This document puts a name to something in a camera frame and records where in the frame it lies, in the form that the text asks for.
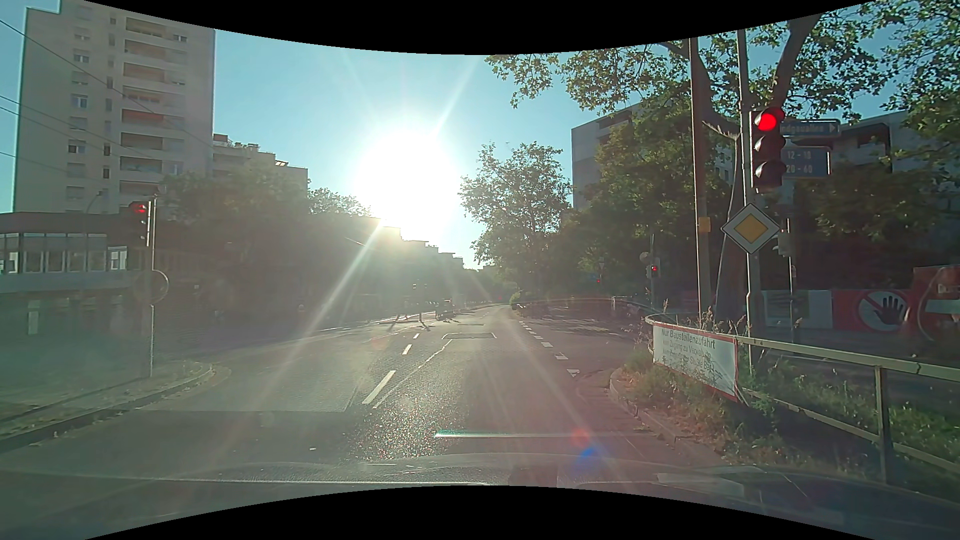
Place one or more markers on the vehicle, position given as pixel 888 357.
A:
pixel 445 308

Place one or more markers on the row of terraced buildings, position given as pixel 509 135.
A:
pixel 420 262

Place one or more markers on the grey asphalt road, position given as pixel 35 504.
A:
pixel 480 382

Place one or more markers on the road markings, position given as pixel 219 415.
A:
pixel 379 386

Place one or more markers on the grey building behind trees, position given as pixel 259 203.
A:
pixel 589 161

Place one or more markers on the small traffic light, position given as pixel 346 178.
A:
pixel 654 268

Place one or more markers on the car's own bonnet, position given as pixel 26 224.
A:
pixel 480 472

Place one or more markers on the row of dark trees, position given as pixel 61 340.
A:
pixel 247 247

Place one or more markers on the metal railing with banner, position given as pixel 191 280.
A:
pixel 697 356

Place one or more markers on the tall pole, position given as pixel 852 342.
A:
pixel 700 180

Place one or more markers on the pale stepped building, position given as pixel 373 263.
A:
pixel 255 161

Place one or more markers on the weedy verge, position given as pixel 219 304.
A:
pixel 697 405

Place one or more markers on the large plane tree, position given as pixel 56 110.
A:
pixel 720 112

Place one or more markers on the traffic light with signs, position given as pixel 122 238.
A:
pixel 766 150

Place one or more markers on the construction hoarding with signs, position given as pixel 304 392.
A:
pixel 874 309

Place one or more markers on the kerbed pavement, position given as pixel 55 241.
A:
pixel 82 394

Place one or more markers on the low building with window band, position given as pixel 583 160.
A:
pixel 60 262

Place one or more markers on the tall beige apartment block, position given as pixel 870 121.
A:
pixel 90 112

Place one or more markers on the traffic light on thin post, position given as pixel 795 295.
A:
pixel 139 217

